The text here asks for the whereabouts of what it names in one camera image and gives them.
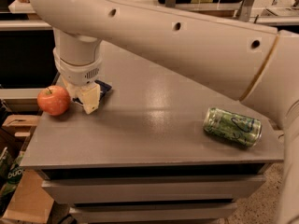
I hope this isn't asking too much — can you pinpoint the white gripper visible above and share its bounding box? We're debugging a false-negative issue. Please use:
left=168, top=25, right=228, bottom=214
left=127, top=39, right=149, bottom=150
left=53, top=49, right=102, bottom=114

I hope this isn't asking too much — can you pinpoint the blue rxbar blueberry wrapper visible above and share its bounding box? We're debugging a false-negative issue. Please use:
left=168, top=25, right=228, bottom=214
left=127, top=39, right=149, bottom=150
left=72, top=80, right=112, bottom=105

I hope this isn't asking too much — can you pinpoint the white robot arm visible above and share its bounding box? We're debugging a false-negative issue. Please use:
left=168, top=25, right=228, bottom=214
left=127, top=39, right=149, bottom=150
left=30, top=0, right=299, bottom=224

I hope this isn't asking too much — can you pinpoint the red apple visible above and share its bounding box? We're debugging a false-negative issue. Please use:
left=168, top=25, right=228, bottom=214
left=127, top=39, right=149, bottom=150
left=37, top=85, right=70, bottom=116

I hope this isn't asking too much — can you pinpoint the upper grey drawer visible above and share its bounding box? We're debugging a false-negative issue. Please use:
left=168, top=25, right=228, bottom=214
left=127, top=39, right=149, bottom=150
left=42, top=175, right=265, bottom=204

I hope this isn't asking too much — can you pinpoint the grey drawer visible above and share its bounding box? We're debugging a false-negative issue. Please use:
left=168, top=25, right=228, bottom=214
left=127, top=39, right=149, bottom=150
left=70, top=203, right=237, bottom=224
left=42, top=175, right=265, bottom=204

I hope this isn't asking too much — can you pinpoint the green bag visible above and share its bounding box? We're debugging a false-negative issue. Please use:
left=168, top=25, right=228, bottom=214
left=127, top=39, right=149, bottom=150
left=0, top=151, right=24, bottom=203

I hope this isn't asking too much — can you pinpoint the cardboard box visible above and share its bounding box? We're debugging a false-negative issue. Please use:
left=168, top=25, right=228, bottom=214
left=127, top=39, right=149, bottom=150
left=3, top=170, right=54, bottom=224

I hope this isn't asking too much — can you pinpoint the green soda can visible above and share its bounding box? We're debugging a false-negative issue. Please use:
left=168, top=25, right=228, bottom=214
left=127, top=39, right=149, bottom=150
left=203, top=107, right=263, bottom=147

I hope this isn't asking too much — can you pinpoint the lower grey drawer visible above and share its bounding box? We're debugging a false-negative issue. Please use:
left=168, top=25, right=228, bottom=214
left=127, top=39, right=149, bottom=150
left=70, top=203, right=237, bottom=224

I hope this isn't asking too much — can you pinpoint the metal bracket right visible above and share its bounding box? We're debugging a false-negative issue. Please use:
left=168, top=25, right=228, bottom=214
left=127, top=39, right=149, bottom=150
left=236, top=0, right=255, bottom=21

